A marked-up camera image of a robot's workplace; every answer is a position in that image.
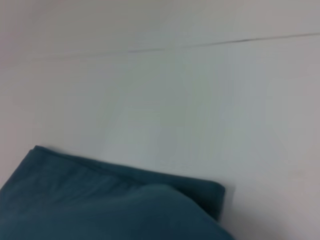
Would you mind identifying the teal blue shirt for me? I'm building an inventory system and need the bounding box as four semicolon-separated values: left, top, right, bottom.
0;144;236;240

